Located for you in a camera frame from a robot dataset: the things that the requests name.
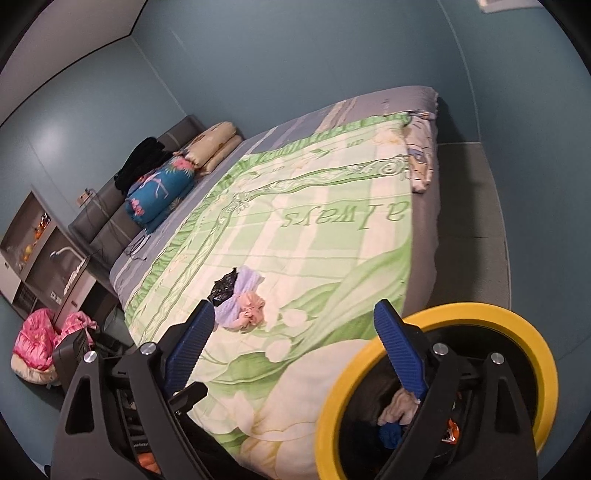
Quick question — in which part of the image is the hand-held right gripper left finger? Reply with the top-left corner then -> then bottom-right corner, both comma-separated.
50,299 -> 218,480

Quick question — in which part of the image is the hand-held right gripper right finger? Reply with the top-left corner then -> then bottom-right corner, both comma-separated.
373,299 -> 540,480

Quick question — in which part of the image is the black bin with yellow rim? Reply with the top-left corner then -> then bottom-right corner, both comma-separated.
315,305 -> 558,480

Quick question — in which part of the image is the small blue packet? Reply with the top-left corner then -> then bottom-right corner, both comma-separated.
378,422 -> 407,450

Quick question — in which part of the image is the pink crumpled paper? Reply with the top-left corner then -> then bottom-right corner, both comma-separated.
230,291 -> 267,333

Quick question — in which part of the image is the black plastic bag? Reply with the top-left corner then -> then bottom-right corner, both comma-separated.
209,268 -> 241,305

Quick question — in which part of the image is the pile of small clothes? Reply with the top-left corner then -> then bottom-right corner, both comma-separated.
215,268 -> 264,329

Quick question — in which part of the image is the bed with grey sheet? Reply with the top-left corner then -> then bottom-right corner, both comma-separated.
108,84 -> 439,476

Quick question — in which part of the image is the green floral quilt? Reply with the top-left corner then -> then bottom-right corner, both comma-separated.
124,112 -> 414,478

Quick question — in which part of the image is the grey padded headboard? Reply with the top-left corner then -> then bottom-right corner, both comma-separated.
68,115 -> 206,273

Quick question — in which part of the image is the blue floral pillow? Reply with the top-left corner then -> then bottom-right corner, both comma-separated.
124,154 -> 195,234

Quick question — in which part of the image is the pink floral blanket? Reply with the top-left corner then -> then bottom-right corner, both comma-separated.
11,308 -> 98,386

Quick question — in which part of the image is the white desk lamp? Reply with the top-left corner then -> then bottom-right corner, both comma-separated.
50,247 -> 86,267

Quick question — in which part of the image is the beige cartoon printed quilt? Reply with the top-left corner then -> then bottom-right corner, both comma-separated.
404,110 -> 439,195

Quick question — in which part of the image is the black clothing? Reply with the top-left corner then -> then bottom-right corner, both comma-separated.
114,137 -> 167,192

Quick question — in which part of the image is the white shelf cabinet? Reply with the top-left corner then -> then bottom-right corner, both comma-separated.
0,187 -> 93,324

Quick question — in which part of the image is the beige floral pillow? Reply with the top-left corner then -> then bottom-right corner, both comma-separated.
198,135 -> 243,175
185,121 -> 238,160

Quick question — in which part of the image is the black cable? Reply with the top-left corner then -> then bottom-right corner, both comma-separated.
124,231 -> 151,261

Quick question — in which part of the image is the white window frame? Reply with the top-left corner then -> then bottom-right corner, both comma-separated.
478,0 -> 539,14

